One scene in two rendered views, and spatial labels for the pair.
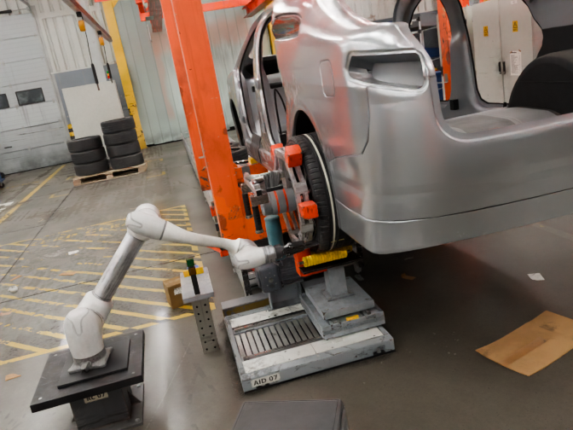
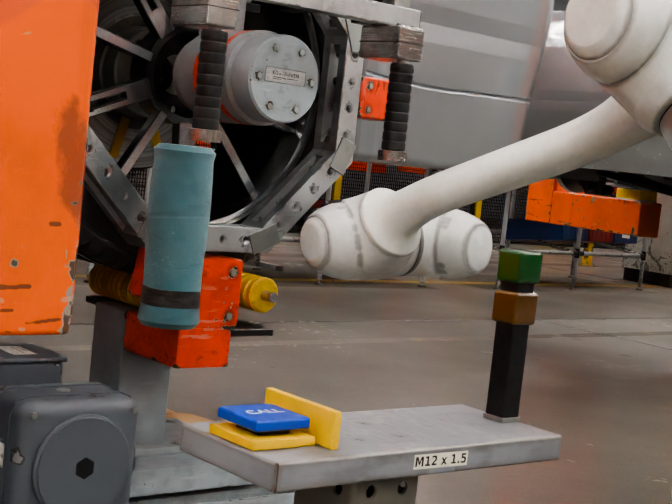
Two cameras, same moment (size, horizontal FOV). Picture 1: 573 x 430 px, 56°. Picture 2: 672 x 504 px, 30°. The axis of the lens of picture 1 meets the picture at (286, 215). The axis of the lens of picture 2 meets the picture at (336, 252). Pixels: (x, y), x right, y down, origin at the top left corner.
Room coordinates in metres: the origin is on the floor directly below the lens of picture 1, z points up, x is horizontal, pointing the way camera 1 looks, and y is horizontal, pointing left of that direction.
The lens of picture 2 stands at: (3.67, 1.76, 0.75)
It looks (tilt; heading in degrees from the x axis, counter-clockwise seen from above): 5 degrees down; 240
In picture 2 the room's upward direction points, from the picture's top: 6 degrees clockwise
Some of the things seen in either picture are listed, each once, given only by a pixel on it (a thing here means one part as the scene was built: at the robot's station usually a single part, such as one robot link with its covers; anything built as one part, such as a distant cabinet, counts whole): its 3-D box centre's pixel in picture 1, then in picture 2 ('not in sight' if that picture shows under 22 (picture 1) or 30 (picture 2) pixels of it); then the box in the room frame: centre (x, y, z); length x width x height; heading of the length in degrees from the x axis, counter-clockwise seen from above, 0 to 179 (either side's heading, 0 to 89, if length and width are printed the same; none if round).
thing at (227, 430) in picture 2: not in sight; (261, 434); (3.07, 0.62, 0.46); 0.08 x 0.08 x 0.01; 10
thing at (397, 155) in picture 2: (257, 218); (397, 109); (2.66, 0.15, 0.83); 0.04 x 0.04 x 0.16
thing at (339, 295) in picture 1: (334, 278); (128, 388); (2.90, -0.21, 0.32); 0.40 x 0.30 x 0.28; 10
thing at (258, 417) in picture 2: not in sight; (263, 421); (3.07, 0.62, 0.47); 0.07 x 0.07 x 0.02; 10
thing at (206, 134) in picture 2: (246, 205); (209, 82); (2.99, 0.21, 0.83); 0.04 x 0.04 x 0.16
